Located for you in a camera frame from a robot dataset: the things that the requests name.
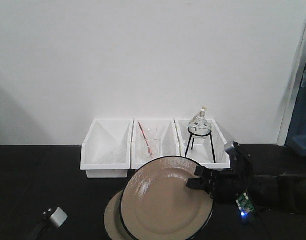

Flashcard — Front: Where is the black wire tripod stand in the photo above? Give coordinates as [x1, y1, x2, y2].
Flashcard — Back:
[184, 130, 216, 165]

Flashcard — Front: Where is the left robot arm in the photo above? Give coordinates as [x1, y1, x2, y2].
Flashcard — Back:
[25, 166, 218, 240]

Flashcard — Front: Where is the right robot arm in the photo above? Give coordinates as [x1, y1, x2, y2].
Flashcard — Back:
[186, 141, 306, 215]

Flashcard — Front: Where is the clear glass funnel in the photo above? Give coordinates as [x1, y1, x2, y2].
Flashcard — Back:
[92, 144, 127, 165]

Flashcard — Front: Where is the white storage bin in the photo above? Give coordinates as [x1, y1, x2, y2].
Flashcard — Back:
[80, 119, 133, 179]
[174, 119, 230, 170]
[130, 119, 181, 170]

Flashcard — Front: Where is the beige circular plate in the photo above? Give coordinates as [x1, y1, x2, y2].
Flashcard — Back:
[119, 156, 213, 240]
[103, 191, 132, 240]

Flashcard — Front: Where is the right white storage bin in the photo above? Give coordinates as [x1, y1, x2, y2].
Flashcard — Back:
[174, 119, 230, 170]

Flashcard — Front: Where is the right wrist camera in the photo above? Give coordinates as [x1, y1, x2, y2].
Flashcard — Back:
[224, 141, 239, 156]

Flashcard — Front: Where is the middle white storage bin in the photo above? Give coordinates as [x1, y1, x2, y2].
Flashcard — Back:
[130, 119, 181, 170]

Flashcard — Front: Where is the red striped stirring rod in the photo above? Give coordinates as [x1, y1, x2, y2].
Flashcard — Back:
[138, 122, 153, 157]

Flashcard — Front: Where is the left white storage bin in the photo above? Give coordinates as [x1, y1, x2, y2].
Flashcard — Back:
[80, 119, 133, 179]

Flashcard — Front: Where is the blue-grey pegboard drying rack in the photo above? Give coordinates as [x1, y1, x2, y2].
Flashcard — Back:
[284, 29, 306, 157]

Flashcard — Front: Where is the glass alcohol lamp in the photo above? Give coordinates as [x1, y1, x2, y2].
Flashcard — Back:
[188, 106, 212, 140]

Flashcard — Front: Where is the clear glass beaker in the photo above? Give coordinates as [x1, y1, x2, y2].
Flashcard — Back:
[140, 128, 160, 162]

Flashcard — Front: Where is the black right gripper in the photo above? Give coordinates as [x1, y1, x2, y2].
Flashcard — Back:
[186, 144, 253, 205]

